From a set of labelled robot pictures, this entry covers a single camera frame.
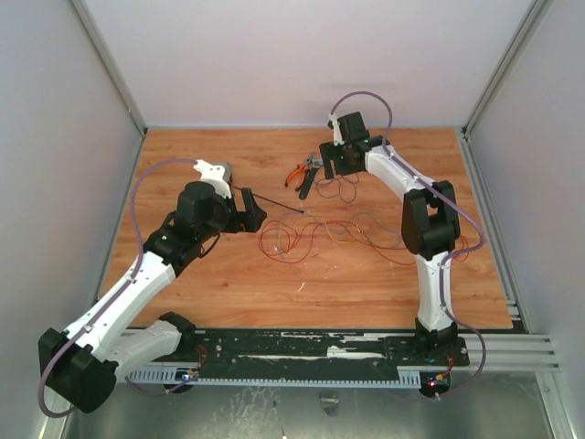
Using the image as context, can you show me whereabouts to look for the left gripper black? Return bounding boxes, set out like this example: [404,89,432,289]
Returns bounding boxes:
[197,187,267,241]

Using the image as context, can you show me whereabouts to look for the long red wire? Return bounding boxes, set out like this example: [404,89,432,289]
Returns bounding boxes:
[258,219,472,267]

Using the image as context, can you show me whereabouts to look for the blue wire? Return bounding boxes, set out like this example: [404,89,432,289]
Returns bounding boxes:
[276,210,403,252]

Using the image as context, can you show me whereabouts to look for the yellow wire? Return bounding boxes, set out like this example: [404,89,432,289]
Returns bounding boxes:
[292,217,367,244]

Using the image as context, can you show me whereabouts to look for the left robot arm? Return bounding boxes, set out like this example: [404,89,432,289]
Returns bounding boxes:
[37,181,267,413]

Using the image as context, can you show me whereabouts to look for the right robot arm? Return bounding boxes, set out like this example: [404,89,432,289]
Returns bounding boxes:
[319,112,461,364]

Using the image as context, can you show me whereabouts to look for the black zip tie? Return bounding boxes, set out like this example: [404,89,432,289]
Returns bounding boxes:
[252,192,305,215]

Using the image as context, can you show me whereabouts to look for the black adjustable wrench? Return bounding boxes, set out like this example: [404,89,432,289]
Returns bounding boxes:
[296,156,324,200]

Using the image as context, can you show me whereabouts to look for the small orange needle-nose pliers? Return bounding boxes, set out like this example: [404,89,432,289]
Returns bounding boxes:
[284,153,314,187]

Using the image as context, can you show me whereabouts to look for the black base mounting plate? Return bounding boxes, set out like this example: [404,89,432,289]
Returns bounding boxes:
[158,329,470,381]

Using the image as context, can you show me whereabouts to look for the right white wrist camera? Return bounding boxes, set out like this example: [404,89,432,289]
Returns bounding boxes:
[327,112,345,145]

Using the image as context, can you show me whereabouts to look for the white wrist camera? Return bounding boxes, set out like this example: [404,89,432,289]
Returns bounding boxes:
[327,112,345,145]
[193,159,232,198]

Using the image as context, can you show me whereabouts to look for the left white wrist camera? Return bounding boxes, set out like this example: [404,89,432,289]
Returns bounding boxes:
[193,159,232,198]

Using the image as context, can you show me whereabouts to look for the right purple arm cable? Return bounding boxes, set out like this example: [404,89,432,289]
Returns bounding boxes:
[329,91,486,403]

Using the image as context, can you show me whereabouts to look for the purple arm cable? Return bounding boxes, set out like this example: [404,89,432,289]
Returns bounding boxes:
[329,91,486,403]
[37,157,200,418]

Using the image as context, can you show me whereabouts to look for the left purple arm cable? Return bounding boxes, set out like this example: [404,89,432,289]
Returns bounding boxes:
[37,157,200,418]

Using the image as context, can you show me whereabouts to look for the grey slotted cable duct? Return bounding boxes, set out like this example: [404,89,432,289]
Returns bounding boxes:
[122,364,422,389]

